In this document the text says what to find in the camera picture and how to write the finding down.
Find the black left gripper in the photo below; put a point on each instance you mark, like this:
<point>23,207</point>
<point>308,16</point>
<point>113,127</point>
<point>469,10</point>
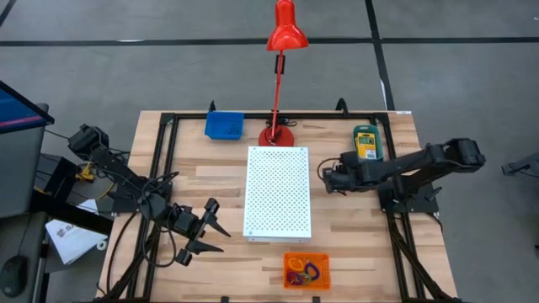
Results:
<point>187,225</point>

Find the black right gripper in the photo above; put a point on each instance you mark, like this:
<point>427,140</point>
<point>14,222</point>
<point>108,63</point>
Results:
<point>349,174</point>

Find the yellow packaged card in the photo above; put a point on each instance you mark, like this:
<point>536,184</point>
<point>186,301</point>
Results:
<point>366,143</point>

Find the teal plastic tray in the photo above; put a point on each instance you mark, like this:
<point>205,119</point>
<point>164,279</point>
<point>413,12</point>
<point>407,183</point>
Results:
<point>366,127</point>

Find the orange plastic basket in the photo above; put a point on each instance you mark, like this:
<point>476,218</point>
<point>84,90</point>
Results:
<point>324,258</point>

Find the blue plastic basket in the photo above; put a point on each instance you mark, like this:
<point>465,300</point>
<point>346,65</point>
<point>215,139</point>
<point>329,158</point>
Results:
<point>212,130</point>

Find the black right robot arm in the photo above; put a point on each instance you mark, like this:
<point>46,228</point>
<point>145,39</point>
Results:
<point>421,162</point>

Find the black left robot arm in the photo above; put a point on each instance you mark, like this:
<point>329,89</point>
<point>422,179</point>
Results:
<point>122,177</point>

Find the red desk lamp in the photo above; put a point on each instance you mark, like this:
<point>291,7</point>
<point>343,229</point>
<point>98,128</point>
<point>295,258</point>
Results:
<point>286,33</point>

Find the white perforated metal shelf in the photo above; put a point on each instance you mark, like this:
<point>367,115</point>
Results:
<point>278,193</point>

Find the white paper sheet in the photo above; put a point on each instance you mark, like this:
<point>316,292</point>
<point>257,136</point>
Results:
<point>88,207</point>
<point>71,242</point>

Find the black box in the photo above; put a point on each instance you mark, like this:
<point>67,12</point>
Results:
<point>59,177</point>

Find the grey cabinet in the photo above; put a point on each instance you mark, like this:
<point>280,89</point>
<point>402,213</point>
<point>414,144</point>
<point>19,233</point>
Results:
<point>21,168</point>

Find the black computer mouse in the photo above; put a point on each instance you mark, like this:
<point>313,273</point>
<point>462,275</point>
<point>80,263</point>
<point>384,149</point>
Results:
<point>12,275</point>

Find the computer monitor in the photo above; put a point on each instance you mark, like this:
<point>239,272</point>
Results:
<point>17,111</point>

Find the black metal table frame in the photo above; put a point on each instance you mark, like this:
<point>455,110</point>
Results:
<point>189,115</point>

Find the black desk frame bar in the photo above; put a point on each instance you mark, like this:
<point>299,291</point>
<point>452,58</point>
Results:
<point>63,210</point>

